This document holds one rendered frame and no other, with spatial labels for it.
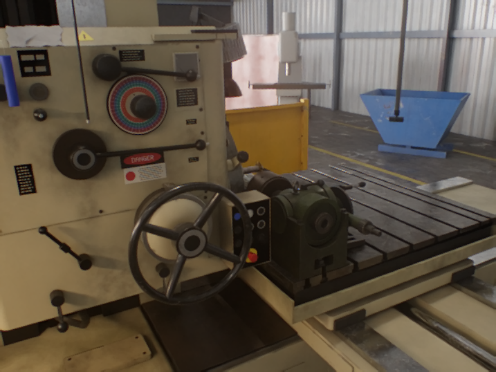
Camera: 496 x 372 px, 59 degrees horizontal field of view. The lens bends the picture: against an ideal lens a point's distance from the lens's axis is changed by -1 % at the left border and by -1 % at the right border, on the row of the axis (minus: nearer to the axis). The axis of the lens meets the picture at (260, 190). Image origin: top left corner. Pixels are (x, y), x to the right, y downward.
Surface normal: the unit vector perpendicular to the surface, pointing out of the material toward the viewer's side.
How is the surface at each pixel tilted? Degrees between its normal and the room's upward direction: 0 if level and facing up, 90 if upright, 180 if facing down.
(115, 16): 90
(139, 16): 90
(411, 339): 0
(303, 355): 90
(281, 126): 90
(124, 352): 0
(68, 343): 0
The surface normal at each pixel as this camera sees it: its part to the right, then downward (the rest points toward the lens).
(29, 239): 0.50, 0.28
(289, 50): -0.11, 0.33
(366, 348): -0.02, -0.95
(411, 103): -0.52, 0.29
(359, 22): -0.87, 0.18
